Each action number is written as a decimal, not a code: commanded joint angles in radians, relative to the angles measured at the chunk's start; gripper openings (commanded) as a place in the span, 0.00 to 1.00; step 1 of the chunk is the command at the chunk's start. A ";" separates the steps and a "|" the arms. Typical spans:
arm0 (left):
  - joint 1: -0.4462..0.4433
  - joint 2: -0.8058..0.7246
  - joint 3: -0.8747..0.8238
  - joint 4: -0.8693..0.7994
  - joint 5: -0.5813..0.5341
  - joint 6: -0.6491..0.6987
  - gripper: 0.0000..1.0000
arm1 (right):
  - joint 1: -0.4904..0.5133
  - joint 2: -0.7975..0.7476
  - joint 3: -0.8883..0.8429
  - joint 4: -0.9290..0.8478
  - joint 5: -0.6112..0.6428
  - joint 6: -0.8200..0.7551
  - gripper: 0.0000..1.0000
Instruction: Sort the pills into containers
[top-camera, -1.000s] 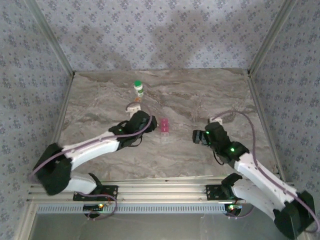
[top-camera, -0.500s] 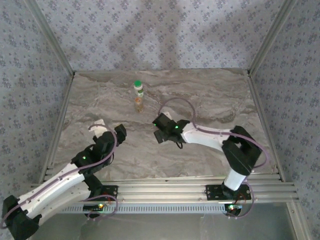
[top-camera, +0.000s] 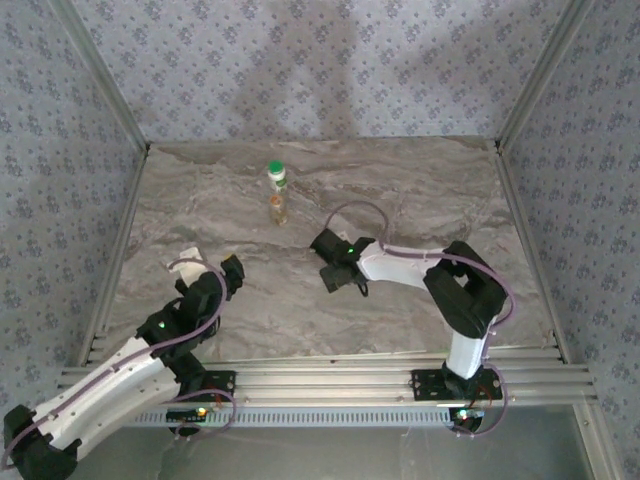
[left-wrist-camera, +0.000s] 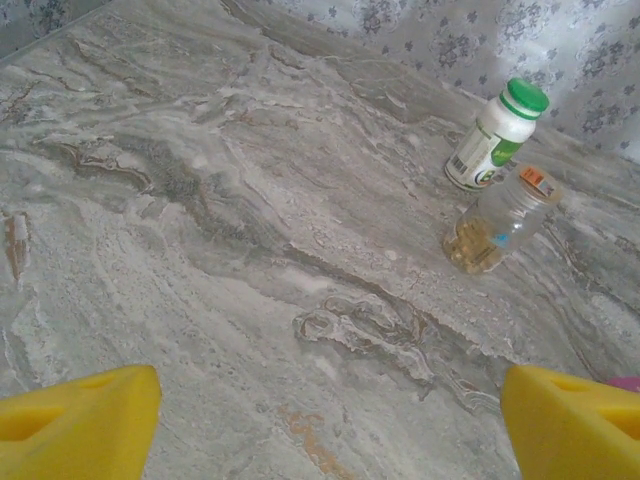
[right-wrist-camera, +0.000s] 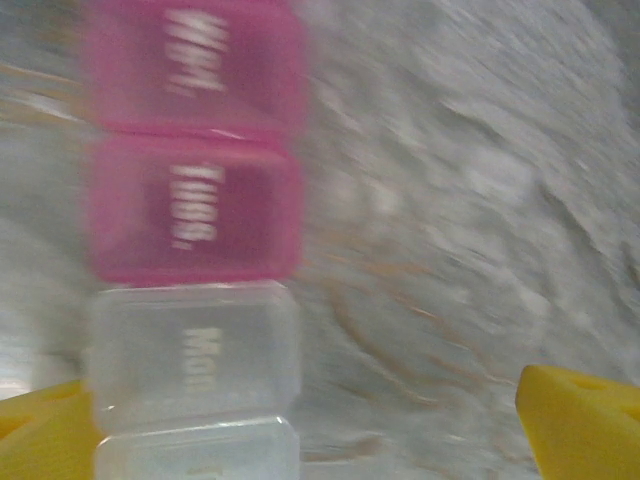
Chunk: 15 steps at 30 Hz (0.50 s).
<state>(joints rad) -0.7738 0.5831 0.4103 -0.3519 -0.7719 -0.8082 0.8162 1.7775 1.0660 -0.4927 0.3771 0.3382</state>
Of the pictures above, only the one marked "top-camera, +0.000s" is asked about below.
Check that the aluminium side rail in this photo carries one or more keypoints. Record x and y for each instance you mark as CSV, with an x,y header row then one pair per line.
x,y
114,250
528,250

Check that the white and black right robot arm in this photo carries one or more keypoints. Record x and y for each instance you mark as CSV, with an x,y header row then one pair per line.
x,y
400,265

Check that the aluminium frame post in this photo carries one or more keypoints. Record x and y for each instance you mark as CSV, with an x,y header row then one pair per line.
x,y
540,75
102,75

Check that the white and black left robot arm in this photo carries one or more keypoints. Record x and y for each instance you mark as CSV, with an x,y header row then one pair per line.
x,y
100,390

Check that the aluminium mounting rail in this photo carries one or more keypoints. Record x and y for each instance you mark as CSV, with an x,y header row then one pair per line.
x,y
325,380

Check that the right circuit board with LED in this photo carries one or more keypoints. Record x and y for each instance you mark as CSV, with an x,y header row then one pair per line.
x,y
467,415

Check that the left circuit board with LED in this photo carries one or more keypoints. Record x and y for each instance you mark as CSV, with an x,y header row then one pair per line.
x,y
185,414

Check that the circuit board with led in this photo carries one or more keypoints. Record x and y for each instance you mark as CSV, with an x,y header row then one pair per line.
x,y
467,415
185,414

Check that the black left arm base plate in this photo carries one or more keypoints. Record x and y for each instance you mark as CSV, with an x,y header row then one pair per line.
x,y
225,382

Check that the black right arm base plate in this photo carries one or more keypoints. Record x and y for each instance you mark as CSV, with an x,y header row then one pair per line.
x,y
425,385

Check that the grey metal shelf panel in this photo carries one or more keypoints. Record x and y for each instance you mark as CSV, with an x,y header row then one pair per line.
x,y
325,455

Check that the white pill bottle green cap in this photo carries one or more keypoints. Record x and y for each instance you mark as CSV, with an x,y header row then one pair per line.
x,y
276,177

